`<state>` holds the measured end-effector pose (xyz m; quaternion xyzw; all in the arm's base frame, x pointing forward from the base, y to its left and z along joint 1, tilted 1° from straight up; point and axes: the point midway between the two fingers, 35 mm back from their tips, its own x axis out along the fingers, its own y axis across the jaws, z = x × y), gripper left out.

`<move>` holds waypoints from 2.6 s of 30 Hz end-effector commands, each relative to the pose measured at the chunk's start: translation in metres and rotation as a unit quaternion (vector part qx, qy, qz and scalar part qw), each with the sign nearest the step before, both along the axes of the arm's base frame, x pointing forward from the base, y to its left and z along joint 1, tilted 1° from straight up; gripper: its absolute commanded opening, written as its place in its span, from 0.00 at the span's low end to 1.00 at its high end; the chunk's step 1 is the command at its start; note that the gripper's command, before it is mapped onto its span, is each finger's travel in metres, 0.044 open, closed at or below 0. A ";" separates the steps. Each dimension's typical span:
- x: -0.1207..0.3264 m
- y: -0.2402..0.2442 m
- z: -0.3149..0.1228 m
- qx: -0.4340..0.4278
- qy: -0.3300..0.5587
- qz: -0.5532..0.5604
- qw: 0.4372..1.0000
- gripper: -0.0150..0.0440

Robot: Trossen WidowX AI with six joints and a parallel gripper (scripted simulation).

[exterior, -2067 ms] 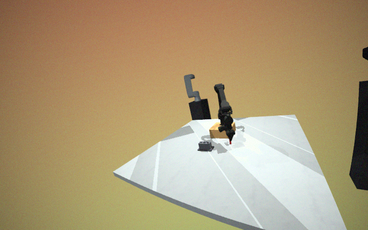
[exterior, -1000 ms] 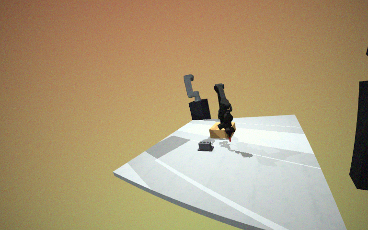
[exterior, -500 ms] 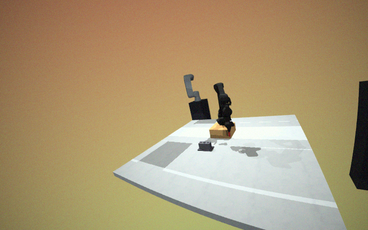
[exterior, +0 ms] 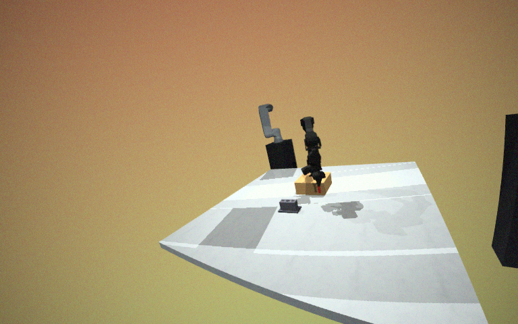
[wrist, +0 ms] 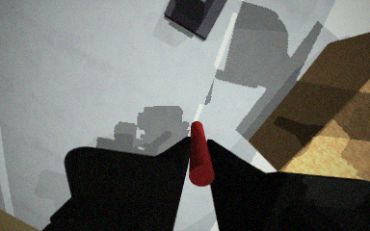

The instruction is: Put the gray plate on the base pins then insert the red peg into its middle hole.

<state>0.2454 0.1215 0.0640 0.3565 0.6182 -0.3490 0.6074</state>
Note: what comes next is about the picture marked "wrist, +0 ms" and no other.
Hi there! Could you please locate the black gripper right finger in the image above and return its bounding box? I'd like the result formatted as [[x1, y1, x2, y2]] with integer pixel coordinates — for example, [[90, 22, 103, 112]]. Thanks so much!
[[207, 140, 370, 231]]

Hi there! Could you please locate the red peg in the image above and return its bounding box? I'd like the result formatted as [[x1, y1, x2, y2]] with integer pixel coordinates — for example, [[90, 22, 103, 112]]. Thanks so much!
[[189, 121, 215, 187]]

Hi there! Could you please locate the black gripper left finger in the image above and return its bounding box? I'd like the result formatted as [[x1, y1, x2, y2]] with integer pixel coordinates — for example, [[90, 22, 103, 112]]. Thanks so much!
[[64, 137, 192, 231]]

